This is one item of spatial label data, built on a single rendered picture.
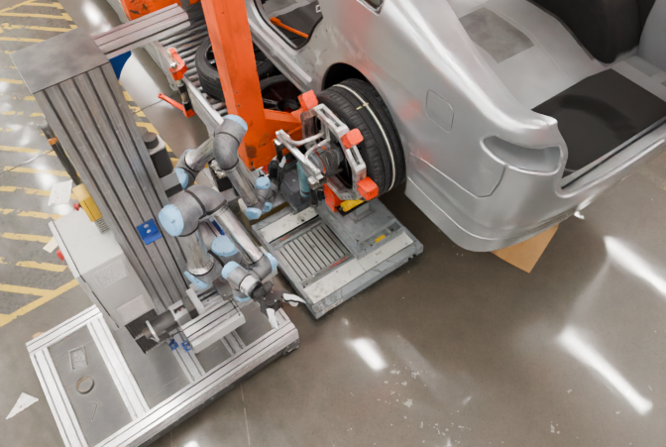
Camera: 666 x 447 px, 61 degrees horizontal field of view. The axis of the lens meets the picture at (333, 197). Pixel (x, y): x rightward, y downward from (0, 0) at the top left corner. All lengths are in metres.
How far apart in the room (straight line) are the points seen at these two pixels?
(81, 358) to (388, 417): 1.70
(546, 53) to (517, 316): 1.58
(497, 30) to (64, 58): 2.54
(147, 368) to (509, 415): 1.96
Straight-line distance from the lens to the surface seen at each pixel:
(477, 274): 3.72
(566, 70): 3.71
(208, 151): 2.80
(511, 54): 3.60
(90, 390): 3.40
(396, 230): 3.64
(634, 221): 4.29
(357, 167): 2.88
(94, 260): 2.48
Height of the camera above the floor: 3.12
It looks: 51 degrees down
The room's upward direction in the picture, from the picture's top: 4 degrees counter-clockwise
